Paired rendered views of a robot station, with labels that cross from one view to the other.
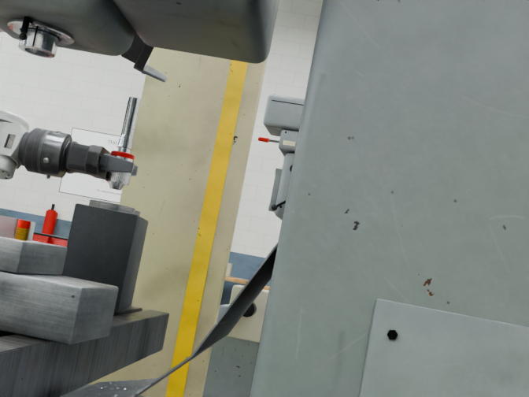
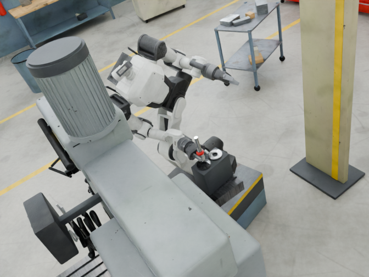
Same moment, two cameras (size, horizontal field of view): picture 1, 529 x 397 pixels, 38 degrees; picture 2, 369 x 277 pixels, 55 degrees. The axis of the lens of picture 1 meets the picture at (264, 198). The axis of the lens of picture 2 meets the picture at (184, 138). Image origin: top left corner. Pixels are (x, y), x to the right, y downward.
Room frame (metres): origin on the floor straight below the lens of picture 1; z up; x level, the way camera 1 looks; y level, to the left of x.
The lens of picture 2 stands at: (0.70, -1.08, 2.60)
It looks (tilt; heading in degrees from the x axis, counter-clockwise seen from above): 38 degrees down; 62
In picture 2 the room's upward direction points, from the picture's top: 18 degrees counter-clockwise
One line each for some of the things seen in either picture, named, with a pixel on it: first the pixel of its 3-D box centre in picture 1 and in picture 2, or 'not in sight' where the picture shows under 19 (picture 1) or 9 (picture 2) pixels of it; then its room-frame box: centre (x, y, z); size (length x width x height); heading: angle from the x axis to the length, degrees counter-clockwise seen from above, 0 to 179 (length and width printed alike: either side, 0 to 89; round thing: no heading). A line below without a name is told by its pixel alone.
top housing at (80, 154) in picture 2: not in sight; (82, 118); (0.98, 0.31, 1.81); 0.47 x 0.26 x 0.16; 85
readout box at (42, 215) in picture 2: not in sight; (49, 228); (0.62, 0.06, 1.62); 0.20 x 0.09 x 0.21; 85
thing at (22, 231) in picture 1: (23, 230); not in sight; (0.97, 0.29, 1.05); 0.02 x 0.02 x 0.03
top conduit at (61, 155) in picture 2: not in sight; (55, 141); (0.84, 0.31, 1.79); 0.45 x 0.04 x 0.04; 85
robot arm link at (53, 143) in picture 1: (74, 158); (191, 149); (1.50, 0.38, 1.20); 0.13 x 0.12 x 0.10; 0
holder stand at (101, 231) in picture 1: (105, 254); (212, 170); (1.55, 0.29, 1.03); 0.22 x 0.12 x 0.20; 3
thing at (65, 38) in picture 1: (41, 31); not in sight; (0.98, 0.33, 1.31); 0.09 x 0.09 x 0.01
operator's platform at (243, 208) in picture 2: not in sight; (207, 203); (1.69, 0.76, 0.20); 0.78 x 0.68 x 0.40; 9
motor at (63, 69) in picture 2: not in sight; (75, 90); (0.96, 0.08, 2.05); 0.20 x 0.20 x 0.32
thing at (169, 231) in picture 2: not in sight; (143, 201); (0.94, -0.17, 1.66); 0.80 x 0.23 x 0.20; 85
